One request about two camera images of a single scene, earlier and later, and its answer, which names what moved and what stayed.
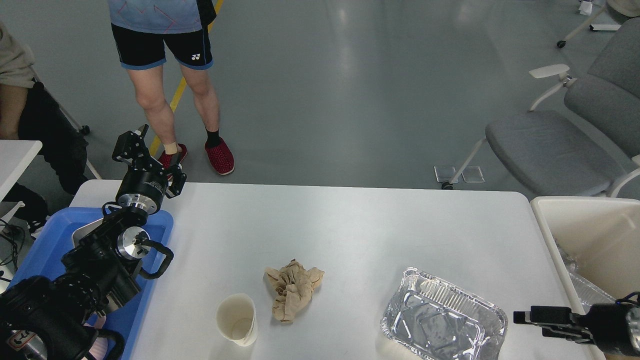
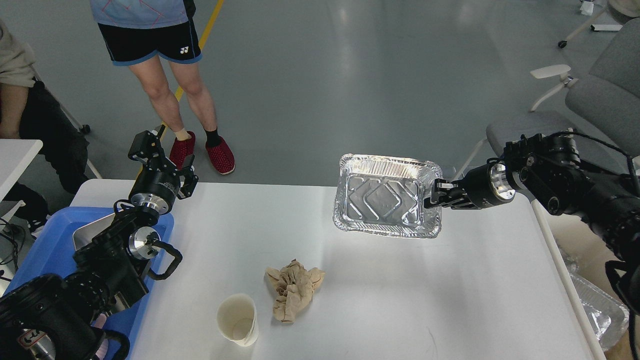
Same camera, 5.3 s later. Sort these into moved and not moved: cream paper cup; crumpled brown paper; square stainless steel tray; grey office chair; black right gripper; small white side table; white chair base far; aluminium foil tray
Moved: black right gripper; aluminium foil tray
Not moved: cream paper cup; grey office chair; small white side table; white chair base far; crumpled brown paper; square stainless steel tray
